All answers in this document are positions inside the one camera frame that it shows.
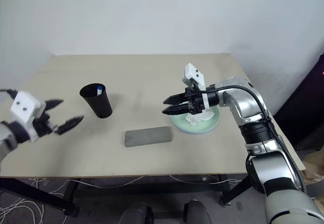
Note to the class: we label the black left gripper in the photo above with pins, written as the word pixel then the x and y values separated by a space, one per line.
pixel 43 127

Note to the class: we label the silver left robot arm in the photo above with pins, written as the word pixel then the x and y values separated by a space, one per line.
pixel 5 137

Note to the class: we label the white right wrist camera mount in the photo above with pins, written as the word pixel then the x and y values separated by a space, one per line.
pixel 193 73

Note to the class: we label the grey rectangular block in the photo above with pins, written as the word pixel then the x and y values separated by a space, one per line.
pixel 149 136

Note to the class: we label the dark grey rounded shape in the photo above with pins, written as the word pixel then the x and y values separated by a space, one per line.
pixel 135 214
pixel 196 212

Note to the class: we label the black metal table frame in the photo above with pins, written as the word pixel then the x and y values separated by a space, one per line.
pixel 38 193

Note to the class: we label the white tissue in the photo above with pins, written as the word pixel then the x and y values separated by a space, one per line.
pixel 200 117

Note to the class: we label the blue capped whiteboard marker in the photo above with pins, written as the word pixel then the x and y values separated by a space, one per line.
pixel 99 91

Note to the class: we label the dark cloth covered object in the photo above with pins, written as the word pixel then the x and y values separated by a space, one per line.
pixel 303 102

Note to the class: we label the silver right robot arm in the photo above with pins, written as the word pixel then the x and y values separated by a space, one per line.
pixel 243 107

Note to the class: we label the black tapered cup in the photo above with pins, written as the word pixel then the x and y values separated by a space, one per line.
pixel 101 107

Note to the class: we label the light blue round plate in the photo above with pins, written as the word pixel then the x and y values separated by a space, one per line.
pixel 202 126

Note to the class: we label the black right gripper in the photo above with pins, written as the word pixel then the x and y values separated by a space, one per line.
pixel 195 103

